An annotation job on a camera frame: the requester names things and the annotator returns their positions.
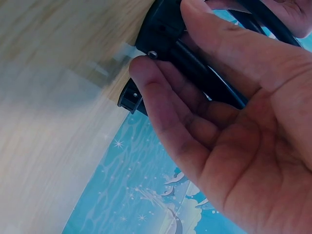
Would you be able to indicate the person's right thumb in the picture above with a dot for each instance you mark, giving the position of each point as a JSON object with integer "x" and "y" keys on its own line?
{"x": 214, "y": 39}

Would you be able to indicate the person's right hand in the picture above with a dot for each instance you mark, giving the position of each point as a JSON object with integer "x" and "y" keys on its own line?
{"x": 263, "y": 151}

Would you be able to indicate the person's left hand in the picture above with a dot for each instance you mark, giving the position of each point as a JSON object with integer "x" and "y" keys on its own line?
{"x": 280, "y": 12}

